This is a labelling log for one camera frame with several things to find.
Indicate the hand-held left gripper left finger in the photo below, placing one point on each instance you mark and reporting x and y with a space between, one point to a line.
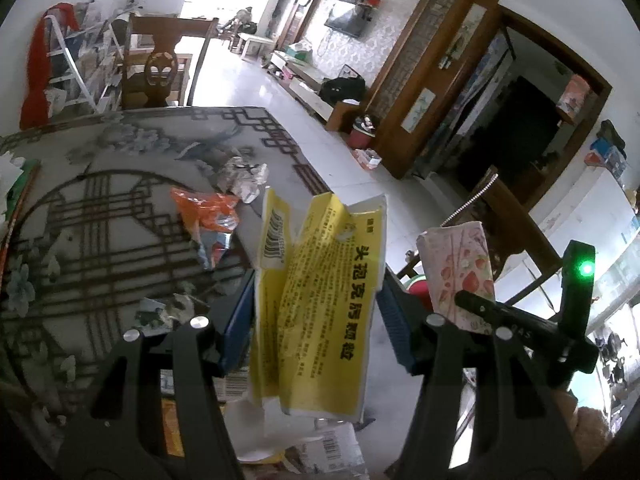
239 320

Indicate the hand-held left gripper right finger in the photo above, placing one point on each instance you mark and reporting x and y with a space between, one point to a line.
397 327

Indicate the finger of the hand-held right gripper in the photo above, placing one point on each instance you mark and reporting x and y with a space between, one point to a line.
480 305

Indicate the pink strawberry print carton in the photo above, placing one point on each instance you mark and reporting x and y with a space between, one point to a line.
460 270

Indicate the red bin with green rim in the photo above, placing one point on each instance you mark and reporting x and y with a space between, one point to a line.
422 292

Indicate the yellow printed packet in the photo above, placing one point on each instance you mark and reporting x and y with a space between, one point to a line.
320 310

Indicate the person's right forearm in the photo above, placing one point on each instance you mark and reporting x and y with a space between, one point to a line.
595 432

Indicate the person's right hand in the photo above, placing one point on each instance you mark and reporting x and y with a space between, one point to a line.
565 402

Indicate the small crumpled wrapper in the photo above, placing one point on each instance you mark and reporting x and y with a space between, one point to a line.
165 315

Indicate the dark wooden chair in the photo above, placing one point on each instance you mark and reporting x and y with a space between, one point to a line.
515 230

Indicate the white spiral strip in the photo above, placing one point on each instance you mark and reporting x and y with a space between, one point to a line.
472 200

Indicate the orange snack wrapper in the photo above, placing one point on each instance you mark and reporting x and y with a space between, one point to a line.
207 210

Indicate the orange packet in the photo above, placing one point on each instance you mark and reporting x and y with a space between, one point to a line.
172 430

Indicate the white barcode packet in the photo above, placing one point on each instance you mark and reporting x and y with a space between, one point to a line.
330 452

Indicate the white crumpled paper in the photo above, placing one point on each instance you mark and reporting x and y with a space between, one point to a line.
242 177

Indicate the blue box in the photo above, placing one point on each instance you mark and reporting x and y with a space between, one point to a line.
607 152

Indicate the grey printed tablecloth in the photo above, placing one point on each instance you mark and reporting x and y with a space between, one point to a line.
100 240

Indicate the small white floor box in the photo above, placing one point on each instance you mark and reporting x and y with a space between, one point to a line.
367 159

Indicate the small red bucket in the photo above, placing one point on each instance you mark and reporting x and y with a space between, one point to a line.
363 132

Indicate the orange box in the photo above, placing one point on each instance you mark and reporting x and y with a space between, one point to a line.
574 95

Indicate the wooden room partition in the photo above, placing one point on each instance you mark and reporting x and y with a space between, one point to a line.
425 85

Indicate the black bag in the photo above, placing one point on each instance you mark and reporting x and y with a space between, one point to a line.
342 90

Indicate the low television cabinet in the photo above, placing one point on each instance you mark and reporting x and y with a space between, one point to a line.
305 82

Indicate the green book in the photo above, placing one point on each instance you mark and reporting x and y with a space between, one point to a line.
22 195

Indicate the carved wooden chair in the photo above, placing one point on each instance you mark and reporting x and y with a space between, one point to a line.
160 67

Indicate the white stool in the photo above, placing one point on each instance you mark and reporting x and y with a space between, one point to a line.
255 45

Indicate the white magazine rack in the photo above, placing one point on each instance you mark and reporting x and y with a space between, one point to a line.
85 60

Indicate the red cloth bag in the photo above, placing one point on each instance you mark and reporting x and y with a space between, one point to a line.
37 75

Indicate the wall television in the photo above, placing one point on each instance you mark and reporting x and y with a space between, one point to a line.
346 20

